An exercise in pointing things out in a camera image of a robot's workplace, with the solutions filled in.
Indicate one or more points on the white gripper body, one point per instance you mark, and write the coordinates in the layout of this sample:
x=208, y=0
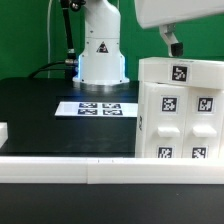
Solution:
x=153, y=13

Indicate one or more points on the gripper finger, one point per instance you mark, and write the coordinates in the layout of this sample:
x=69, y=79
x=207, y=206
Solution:
x=167, y=33

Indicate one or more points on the white cabinet top block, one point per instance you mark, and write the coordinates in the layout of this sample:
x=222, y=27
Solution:
x=183, y=72

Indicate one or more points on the white cabinet body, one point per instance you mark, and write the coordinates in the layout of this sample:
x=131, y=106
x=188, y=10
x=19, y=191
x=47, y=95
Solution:
x=140, y=132

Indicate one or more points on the white cabinet door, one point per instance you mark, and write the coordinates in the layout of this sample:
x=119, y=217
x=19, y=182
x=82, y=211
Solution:
x=165, y=111
x=203, y=126

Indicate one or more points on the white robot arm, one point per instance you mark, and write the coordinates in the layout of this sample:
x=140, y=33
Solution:
x=101, y=64

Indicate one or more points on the white U-shaped fence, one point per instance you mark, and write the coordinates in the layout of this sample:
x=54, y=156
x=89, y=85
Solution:
x=110, y=170

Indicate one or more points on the white marker base plate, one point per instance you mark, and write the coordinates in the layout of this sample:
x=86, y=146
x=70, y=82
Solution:
x=96, y=109

